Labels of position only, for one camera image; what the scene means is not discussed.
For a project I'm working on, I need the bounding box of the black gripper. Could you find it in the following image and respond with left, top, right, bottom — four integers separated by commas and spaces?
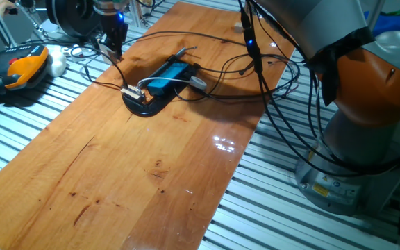
99, 12, 131, 60

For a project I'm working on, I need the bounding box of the black oval docking station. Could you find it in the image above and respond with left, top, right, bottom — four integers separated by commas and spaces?
122, 62, 198, 118

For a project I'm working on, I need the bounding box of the white power adapter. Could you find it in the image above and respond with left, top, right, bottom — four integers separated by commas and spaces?
68, 46, 85, 59

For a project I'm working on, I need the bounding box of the silver metal rod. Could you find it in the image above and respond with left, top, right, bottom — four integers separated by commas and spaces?
147, 45, 199, 83

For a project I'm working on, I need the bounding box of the black round spool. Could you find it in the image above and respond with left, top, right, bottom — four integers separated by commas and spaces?
44, 0, 105, 39

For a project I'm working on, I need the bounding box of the blue box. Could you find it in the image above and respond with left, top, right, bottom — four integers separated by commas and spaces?
147, 61, 191, 97

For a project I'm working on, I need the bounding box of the white rounded lump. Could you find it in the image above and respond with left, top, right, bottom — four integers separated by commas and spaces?
46, 46, 68, 78

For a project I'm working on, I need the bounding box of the metal clamp stand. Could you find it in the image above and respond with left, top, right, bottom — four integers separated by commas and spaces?
14, 0, 50, 38

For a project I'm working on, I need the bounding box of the orange black teach pendant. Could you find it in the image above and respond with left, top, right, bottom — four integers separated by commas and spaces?
0, 43, 51, 96

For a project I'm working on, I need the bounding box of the glossy wooden board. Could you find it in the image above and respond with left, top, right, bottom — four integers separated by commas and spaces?
0, 1, 298, 250

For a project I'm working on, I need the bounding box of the thin black cable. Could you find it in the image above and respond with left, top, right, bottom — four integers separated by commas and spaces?
126, 30, 258, 76
175, 51, 301, 101
83, 65, 123, 90
68, 44, 130, 88

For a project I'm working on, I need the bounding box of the white cable with round disc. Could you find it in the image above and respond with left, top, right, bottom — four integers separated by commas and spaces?
136, 76, 208, 91

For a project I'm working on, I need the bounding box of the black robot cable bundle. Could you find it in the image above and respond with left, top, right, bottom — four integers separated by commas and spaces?
237, 0, 400, 177

